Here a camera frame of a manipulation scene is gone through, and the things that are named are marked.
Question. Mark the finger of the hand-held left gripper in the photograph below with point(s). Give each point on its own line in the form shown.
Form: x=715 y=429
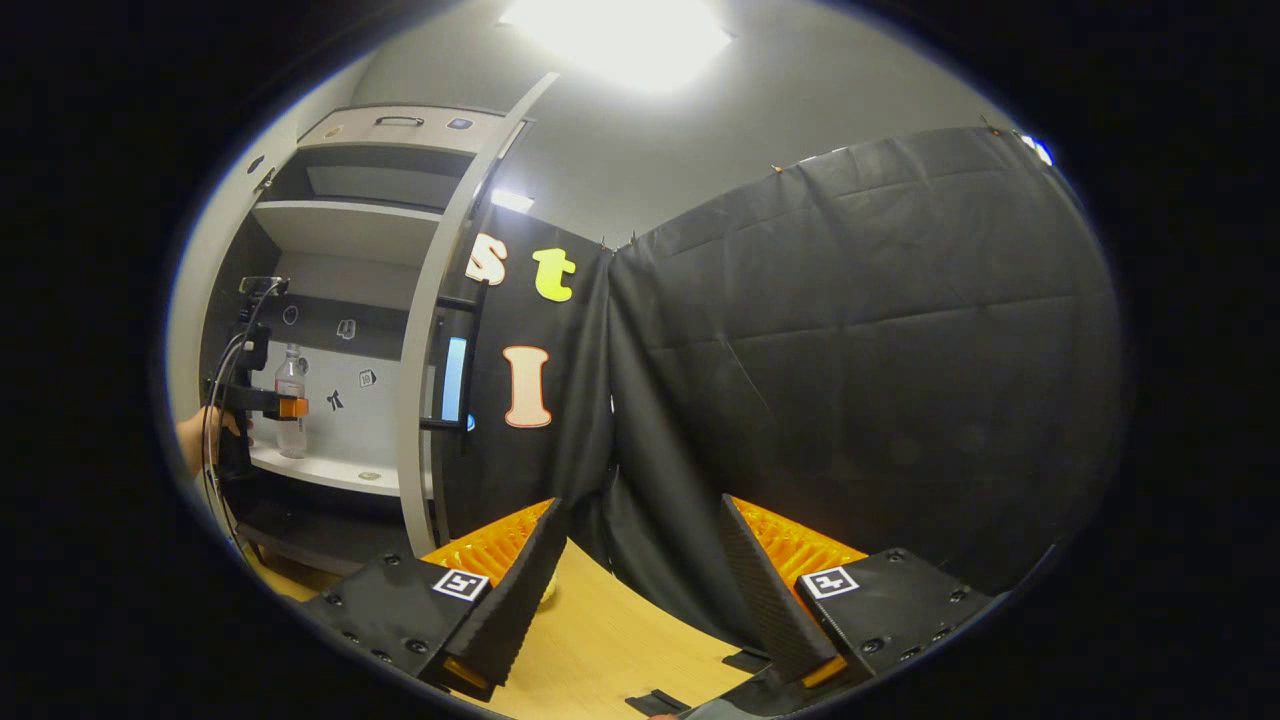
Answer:
x=270 y=403

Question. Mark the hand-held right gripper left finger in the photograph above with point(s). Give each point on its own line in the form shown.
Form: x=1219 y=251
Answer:
x=520 y=600

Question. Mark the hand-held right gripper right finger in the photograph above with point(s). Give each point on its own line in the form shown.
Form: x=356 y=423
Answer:
x=765 y=590

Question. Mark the clear plastic bottle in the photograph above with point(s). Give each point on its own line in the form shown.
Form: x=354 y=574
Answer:
x=291 y=430

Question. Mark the grey cabinet door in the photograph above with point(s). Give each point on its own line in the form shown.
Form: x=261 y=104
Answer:
x=420 y=350
x=200 y=280

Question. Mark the grey white cabinet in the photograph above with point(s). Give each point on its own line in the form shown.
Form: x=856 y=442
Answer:
x=350 y=230

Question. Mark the yellow textured toy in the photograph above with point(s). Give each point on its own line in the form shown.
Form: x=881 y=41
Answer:
x=548 y=592

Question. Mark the black backdrop cloth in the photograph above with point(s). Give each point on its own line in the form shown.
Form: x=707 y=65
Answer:
x=850 y=350

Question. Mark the large ceiling light panel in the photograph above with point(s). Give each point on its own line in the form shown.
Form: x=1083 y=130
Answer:
x=620 y=40

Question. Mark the double ceiling light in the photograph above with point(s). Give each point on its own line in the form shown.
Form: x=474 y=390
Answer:
x=1037 y=150

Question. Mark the black table bracket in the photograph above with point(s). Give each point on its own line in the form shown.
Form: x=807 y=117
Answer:
x=658 y=702
x=746 y=660

